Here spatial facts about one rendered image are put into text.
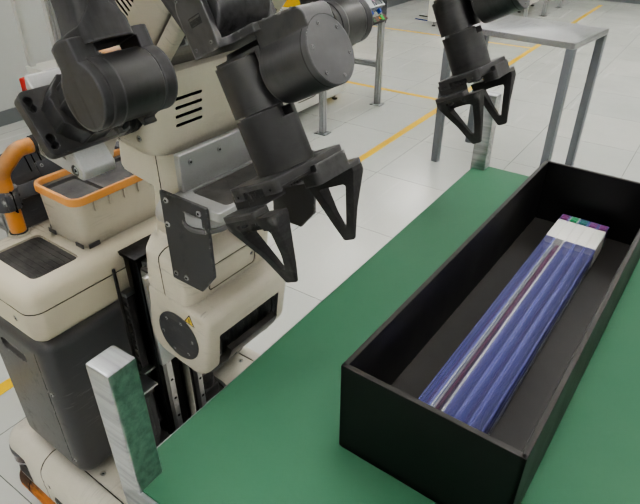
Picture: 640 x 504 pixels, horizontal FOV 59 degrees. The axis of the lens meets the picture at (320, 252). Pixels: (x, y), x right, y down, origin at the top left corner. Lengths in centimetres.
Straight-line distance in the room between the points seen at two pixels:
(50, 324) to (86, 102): 60
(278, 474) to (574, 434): 31
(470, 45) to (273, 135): 43
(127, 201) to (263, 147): 75
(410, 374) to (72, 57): 50
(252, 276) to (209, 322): 14
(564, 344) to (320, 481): 35
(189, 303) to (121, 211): 31
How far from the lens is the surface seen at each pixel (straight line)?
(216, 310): 102
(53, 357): 124
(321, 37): 48
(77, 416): 135
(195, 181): 89
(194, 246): 88
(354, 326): 74
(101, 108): 67
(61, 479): 155
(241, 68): 52
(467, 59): 88
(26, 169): 140
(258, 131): 52
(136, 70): 69
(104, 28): 70
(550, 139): 323
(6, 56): 463
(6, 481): 196
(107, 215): 123
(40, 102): 80
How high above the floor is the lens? 143
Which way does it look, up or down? 33 degrees down
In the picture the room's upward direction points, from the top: straight up
